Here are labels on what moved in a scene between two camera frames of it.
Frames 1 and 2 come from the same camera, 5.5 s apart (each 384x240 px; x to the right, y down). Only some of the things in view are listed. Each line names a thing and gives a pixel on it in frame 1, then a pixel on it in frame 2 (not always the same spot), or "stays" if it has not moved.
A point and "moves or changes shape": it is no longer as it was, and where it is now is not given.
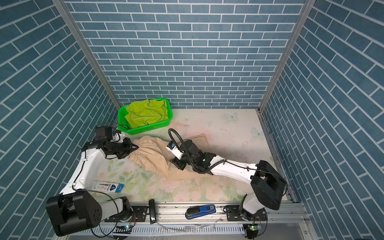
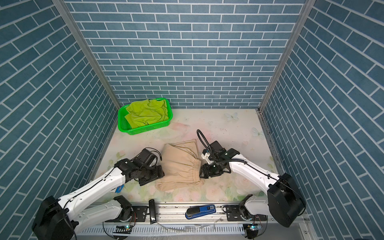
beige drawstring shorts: [152, 154] moves or changes shape
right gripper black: [177, 162] → [206, 171]
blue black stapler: [194, 211] stays
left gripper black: [129, 148] → [157, 175]
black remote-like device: [152, 211] stays
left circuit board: [125, 229] stays
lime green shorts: [146, 112] stays
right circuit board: [252, 230] stays
